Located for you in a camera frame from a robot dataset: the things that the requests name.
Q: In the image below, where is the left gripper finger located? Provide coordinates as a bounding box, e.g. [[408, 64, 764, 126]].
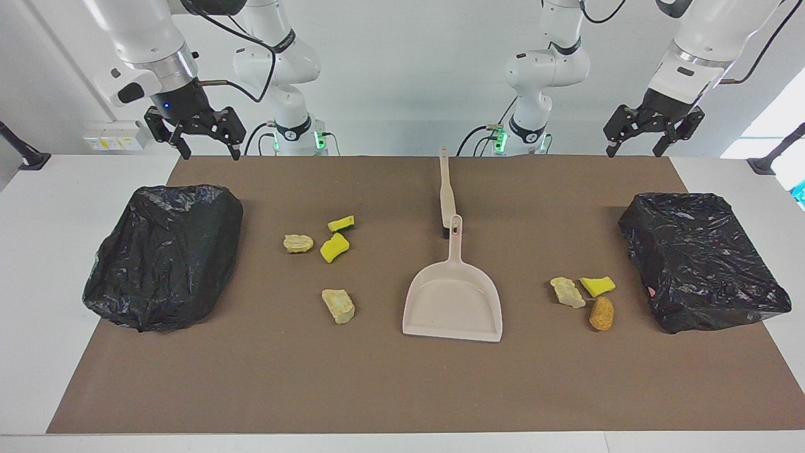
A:
[[604, 106, 642, 158], [653, 107, 705, 158]]

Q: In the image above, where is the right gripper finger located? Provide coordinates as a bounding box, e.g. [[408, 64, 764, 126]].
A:
[[213, 107, 247, 161], [144, 107, 192, 160]]

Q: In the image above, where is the curved yellow sponge piece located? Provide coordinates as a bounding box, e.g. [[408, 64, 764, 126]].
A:
[[320, 233, 350, 264]]

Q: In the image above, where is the yellow sponge wedge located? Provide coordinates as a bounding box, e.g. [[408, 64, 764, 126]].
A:
[[580, 276, 616, 298]]

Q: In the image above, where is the pale beige sponge chunk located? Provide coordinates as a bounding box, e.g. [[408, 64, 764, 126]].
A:
[[550, 277, 586, 309]]

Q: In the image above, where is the beige hand brush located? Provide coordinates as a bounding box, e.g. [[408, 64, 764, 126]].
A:
[[438, 147, 458, 238]]

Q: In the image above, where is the orange-brown sponge lump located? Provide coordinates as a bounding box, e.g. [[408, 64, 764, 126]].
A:
[[589, 296, 614, 332]]

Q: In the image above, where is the large beige sponge chunk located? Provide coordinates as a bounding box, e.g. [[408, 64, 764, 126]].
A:
[[322, 289, 355, 325]]

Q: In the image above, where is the beige plastic dustpan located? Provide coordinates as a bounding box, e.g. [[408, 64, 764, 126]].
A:
[[402, 215, 503, 343]]

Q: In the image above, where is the black bag-lined bin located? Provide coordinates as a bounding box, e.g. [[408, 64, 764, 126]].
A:
[[618, 193, 792, 334], [82, 184, 244, 333]]

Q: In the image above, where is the brown table mat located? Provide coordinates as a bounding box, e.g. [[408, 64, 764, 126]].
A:
[[47, 155, 805, 435]]

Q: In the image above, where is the black base cable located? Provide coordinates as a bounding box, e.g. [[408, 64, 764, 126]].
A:
[[244, 123, 277, 156], [456, 94, 519, 157]]

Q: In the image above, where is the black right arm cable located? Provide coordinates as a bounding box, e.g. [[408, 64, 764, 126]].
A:
[[179, 0, 296, 104]]

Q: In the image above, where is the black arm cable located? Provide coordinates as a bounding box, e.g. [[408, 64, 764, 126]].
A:
[[579, 0, 794, 86], [179, 0, 296, 104]]

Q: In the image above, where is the white wall socket box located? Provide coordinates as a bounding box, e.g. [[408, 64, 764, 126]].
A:
[[84, 121, 150, 152]]

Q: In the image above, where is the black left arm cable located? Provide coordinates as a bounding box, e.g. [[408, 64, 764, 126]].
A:
[[579, 0, 794, 86]]

